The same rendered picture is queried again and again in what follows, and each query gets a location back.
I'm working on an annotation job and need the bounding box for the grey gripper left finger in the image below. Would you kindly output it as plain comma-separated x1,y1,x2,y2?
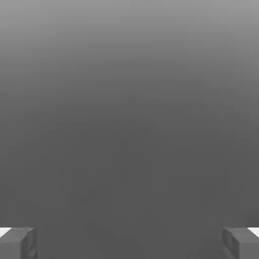
0,227,38,259

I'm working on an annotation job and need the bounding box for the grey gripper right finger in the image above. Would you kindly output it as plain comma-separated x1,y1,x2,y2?
221,227,259,259

